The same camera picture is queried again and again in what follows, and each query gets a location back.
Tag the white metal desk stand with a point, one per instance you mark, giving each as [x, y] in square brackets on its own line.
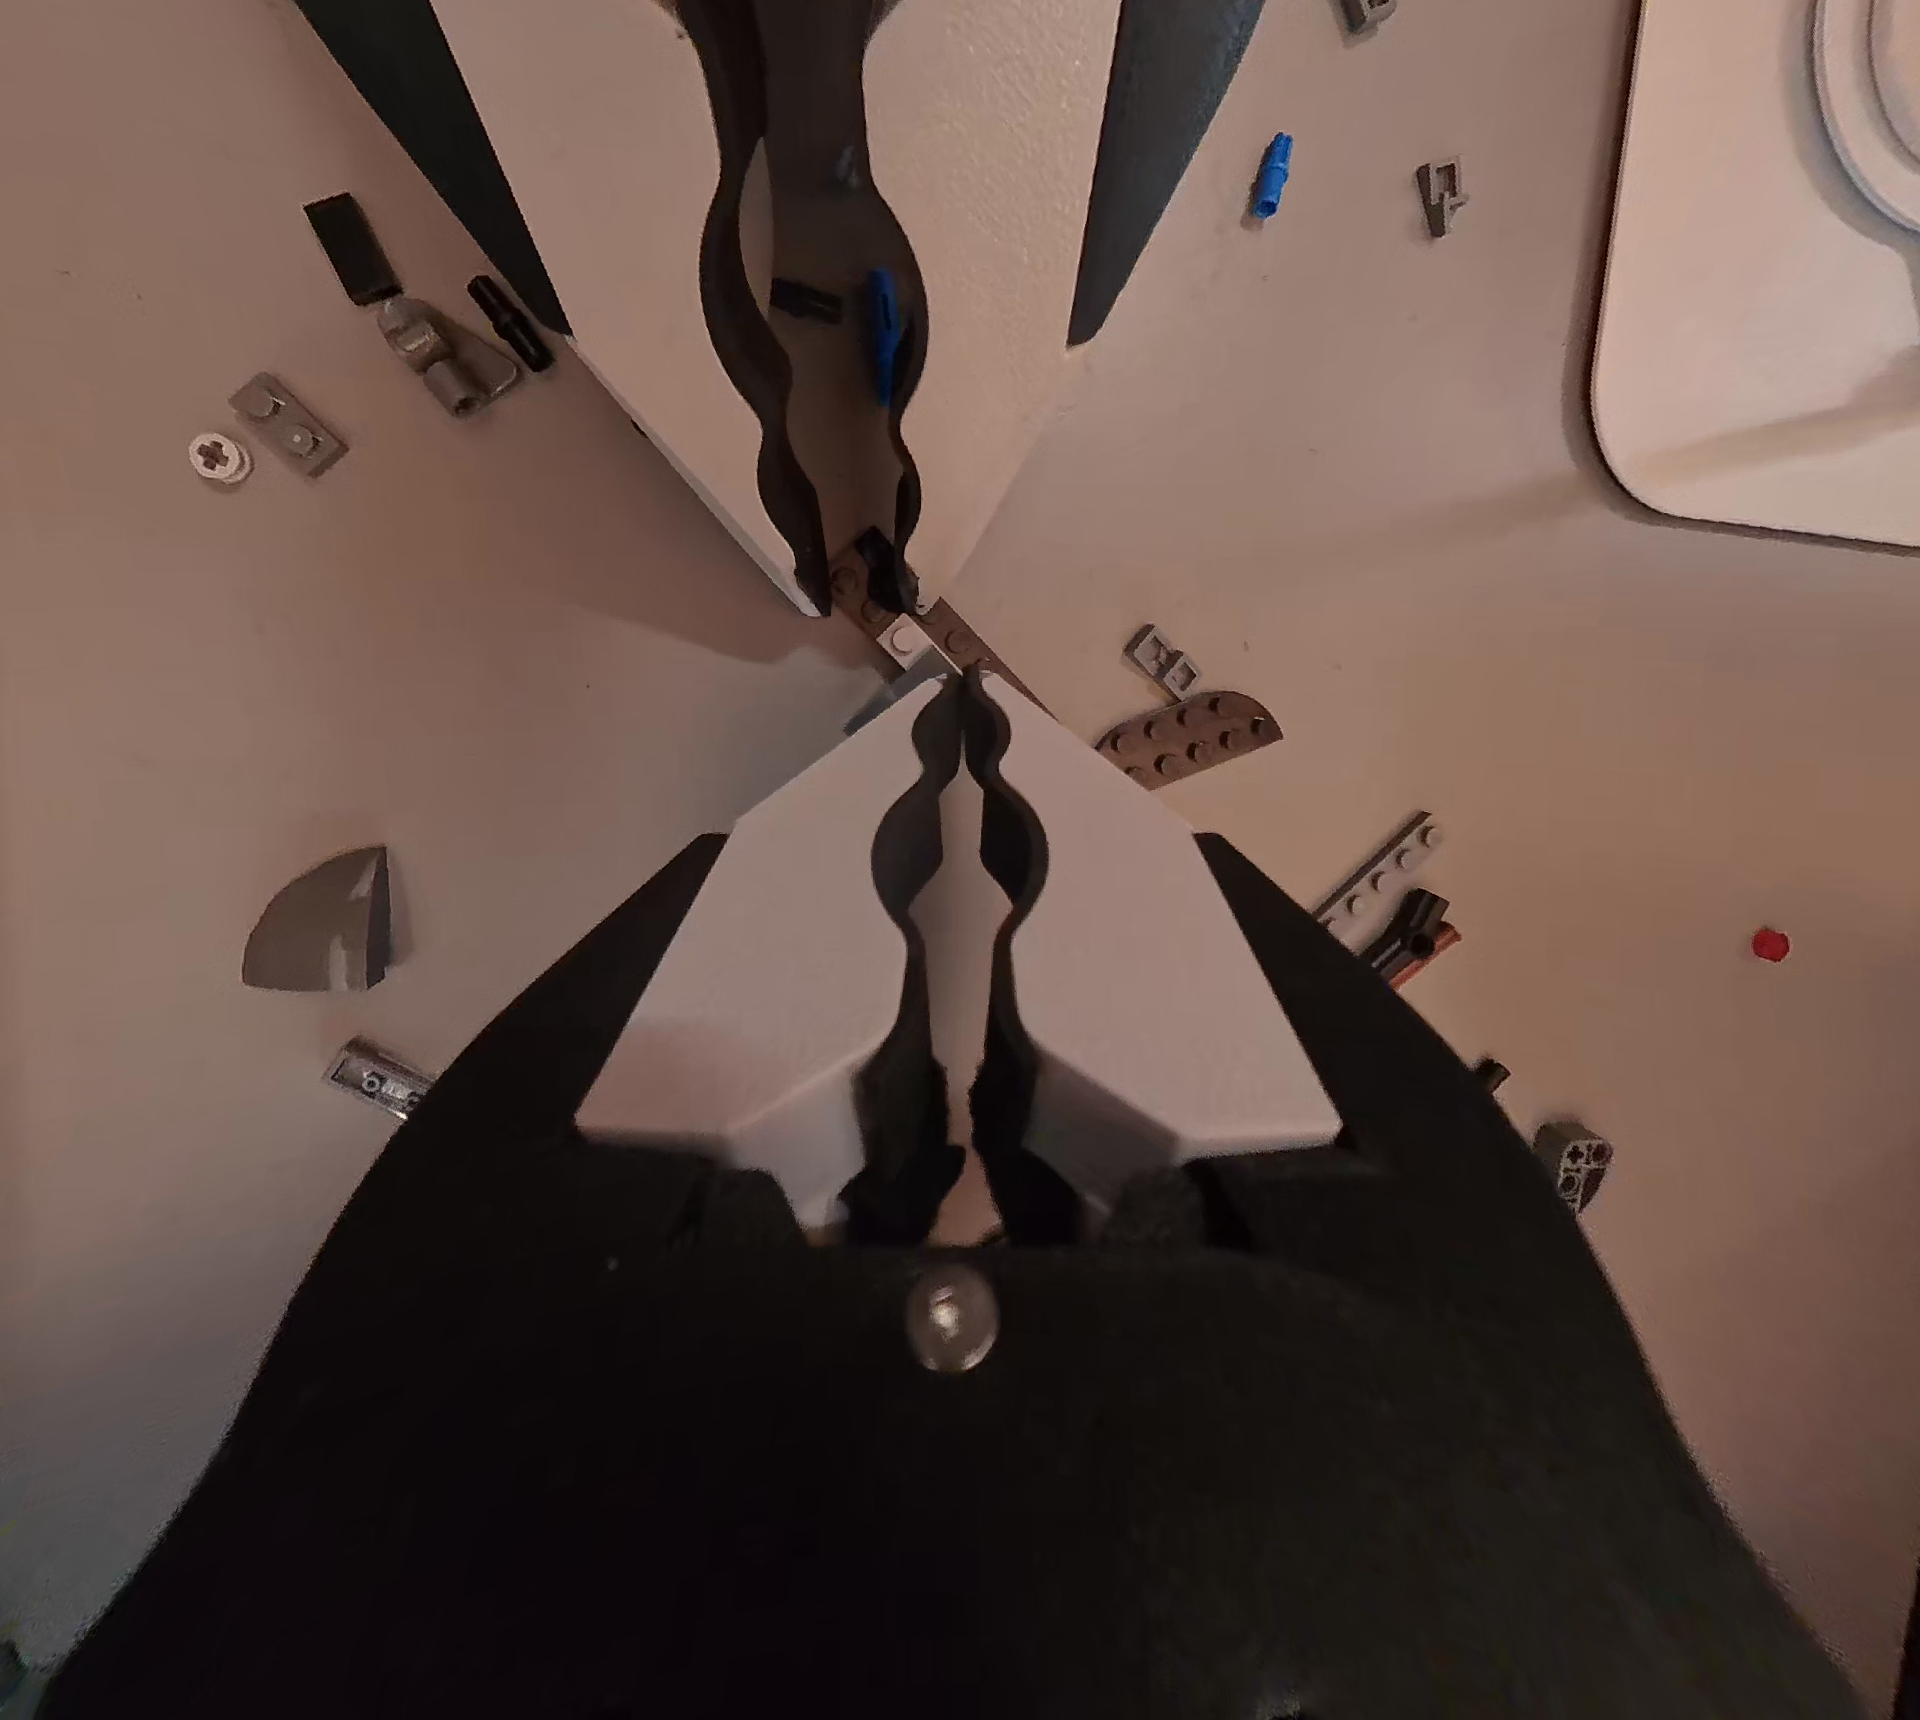
[1725, 371]

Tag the grey curved lego slope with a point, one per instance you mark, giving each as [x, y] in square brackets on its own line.
[879, 708]

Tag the light grey holed lego plate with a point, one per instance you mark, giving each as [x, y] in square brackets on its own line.
[375, 1078]

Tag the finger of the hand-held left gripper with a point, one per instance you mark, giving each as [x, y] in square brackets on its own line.
[585, 144]
[1005, 131]

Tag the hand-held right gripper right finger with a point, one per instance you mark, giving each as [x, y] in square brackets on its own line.
[1171, 1001]

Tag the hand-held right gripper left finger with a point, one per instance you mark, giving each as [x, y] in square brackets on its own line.
[751, 1001]

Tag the black long lego plate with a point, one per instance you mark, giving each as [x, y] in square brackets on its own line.
[867, 573]

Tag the scattered small lego pieces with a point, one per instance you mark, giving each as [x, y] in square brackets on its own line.
[323, 924]

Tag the small light grey lego plate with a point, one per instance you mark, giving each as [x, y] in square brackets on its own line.
[914, 640]

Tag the dark half-round lego plate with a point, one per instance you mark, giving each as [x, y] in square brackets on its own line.
[1184, 738]

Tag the long grey lego plate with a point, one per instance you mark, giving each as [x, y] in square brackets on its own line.
[1389, 872]

